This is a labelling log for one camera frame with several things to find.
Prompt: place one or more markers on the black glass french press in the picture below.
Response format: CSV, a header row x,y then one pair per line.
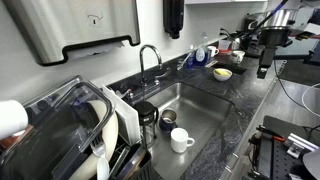
x,y
145,113

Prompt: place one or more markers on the white mug dark interior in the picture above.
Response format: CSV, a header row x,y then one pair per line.
x,y
211,52

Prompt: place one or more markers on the yellow sponge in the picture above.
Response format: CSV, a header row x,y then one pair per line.
x,y
220,72

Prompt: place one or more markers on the stainless paper towel dispenser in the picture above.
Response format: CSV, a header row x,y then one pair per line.
x,y
66,30

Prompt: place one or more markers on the clear plastic storage container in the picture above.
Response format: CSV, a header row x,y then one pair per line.
x,y
50,133

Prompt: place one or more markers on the grey round disc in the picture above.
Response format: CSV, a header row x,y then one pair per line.
x,y
313,165

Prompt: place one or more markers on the white cylindrical cup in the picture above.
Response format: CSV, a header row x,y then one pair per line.
x,y
11,118

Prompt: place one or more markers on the black wall soap dispenser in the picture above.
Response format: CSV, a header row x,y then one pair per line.
x,y
173,16

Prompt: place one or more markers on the black coffee machine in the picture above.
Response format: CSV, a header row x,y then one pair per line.
x,y
251,30

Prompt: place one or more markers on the plain white mug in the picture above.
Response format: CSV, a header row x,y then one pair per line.
x,y
178,141

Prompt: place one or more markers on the clear plastic measuring cup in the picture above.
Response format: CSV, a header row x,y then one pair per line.
x,y
224,45

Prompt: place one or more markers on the white bowl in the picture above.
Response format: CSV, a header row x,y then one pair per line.
x,y
220,78

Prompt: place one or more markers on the white plastic spoon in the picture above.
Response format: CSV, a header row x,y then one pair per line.
x,y
102,168

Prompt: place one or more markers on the aluminium extrusion bracket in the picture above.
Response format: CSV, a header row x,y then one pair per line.
x,y
300,144

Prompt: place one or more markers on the large cream plate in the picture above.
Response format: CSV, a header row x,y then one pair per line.
x,y
112,133

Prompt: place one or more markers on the stainless steel sink basin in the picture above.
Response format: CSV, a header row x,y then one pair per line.
x,y
200,110

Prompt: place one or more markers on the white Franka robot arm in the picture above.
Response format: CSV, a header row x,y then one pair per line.
x,y
278,20

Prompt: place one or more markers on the white dish brush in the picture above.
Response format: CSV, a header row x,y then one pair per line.
x,y
182,61

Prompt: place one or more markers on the black counter mat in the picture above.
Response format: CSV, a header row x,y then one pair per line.
x,y
237,69

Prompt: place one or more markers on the white patterned mug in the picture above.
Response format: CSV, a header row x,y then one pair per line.
x,y
237,57

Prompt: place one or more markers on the blue mug steel interior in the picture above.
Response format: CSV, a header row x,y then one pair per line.
x,y
166,125

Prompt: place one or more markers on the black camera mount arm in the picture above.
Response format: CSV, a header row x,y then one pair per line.
x,y
296,57

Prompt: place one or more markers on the clear dish soap bottle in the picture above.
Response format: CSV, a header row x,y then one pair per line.
x,y
200,55

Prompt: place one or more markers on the black dish rack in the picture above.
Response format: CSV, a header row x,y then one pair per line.
x,y
142,170

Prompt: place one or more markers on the black perforated breadboard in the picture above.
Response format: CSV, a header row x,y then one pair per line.
x,y
280,160

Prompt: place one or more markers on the silver fork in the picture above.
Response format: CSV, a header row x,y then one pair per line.
x,y
97,147

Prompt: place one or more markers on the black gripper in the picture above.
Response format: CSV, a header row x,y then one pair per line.
x,y
266,58

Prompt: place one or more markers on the chrome sink faucet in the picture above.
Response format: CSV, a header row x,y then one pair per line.
x,y
142,63

